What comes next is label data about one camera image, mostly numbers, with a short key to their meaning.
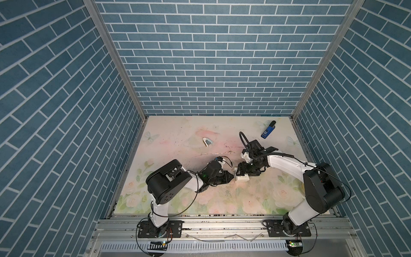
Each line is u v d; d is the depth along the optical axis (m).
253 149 0.73
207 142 1.05
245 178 0.86
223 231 0.75
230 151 1.02
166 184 0.49
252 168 0.77
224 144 1.05
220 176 0.81
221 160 0.87
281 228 0.74
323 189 0.46
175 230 0.73
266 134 1.09
